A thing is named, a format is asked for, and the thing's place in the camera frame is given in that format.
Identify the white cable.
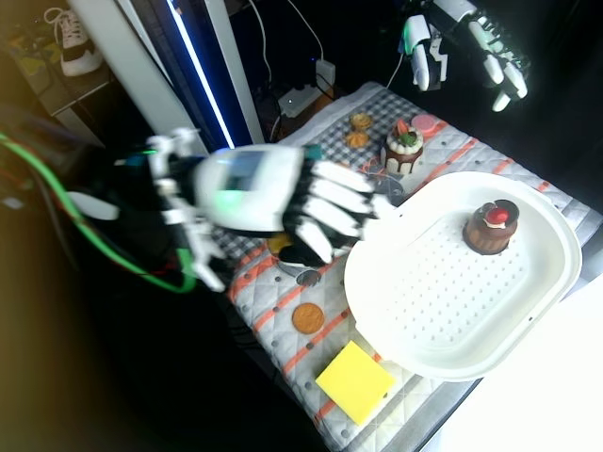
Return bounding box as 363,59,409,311
285,0,327,63

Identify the white power strip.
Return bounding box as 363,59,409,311
277,84,322,119

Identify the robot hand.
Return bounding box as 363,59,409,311
195,144,399,267
399,0,530,113

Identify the blue light strip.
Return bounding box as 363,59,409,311
165,0,236,150

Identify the white frame post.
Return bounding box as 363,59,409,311
68,0,211,156

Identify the white sneaker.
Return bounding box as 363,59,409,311
44,7,104,77

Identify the white perforated oval tray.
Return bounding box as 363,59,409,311
342,170,584,382

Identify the white plug adapter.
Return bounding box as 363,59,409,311
314,58,336,89

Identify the green cable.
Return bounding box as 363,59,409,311
0,134,199,294

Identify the white cream cake chocolate drip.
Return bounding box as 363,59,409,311
382,118,424,175

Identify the chocolate cake with red cherry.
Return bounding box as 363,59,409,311
463,200,519,255

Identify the round brown biscuit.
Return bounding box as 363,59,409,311
291,302,325,334

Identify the pink sandwich cookie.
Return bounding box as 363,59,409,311
411,115,437,138

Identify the grey quilt with bear print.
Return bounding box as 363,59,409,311
225,80,593,452

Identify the toy ice cream cone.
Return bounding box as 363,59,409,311
266,232,294,259

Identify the yellow block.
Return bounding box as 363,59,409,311
314,340,397,428

